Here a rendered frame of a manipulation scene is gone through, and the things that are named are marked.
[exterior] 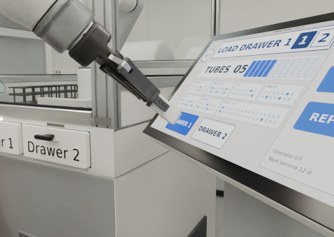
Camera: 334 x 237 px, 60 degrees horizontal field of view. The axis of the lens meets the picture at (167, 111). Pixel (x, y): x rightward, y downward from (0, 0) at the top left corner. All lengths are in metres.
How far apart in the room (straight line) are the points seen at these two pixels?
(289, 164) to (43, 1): 0.40
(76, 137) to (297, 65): 0.66
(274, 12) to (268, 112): 3.57
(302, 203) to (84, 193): 0.74
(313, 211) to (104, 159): 0.66
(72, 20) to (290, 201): 0.38
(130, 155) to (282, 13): 3.30
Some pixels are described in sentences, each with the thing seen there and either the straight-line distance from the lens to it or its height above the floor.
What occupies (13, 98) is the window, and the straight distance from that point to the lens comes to 1.18.
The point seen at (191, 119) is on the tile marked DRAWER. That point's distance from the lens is 0.57.
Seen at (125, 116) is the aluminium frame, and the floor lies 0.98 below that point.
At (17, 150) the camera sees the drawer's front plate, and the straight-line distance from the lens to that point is 1.15.
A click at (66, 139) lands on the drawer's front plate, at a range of 0.95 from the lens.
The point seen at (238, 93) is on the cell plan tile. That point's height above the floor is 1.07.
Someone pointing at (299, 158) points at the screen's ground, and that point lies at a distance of 0.37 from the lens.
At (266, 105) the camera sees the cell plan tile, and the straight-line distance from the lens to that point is 0.46.
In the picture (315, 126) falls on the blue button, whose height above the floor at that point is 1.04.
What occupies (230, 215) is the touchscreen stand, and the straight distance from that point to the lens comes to 0.63.
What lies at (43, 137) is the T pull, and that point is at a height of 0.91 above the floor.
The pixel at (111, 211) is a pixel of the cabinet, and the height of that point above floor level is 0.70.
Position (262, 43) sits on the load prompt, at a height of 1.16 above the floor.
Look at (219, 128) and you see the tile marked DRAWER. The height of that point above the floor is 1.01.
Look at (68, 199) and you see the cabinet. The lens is 1.04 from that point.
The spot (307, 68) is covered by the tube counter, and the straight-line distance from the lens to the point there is 0.47.
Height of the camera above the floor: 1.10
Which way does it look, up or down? 8 degrees down
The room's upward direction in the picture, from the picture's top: straight up
